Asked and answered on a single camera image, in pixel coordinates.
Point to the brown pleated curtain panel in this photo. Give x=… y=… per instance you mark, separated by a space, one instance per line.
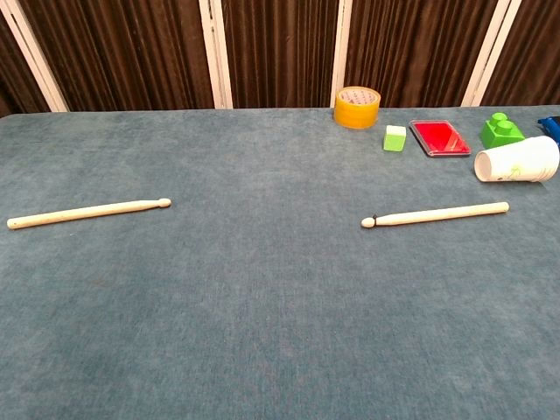
x=411 y=44
x=13 y=79
x=529 y=52
x=280 y=52
x=122 y=52

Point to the blue snack packet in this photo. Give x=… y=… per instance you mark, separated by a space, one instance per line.
x=551 y=127

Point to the blue felt table mat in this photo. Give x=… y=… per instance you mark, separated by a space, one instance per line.
x=262 y=284

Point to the green and white foam block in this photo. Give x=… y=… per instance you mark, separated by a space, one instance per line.
x=394 y=141

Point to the green toy building brick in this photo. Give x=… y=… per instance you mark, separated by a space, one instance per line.
x=499 y=133

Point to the red ink pad case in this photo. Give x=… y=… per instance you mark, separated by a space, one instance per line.
x=439 y=137

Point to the wooden drumstick with black band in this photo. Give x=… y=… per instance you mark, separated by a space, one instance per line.
x=437 y=214

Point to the white paper cup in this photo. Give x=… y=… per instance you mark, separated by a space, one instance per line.
x=520 y=159

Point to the plain wooden drumstick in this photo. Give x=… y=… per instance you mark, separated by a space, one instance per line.
x=87 y=212

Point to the yellow packing tape roll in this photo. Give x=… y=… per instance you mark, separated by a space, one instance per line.
x=356 y=116

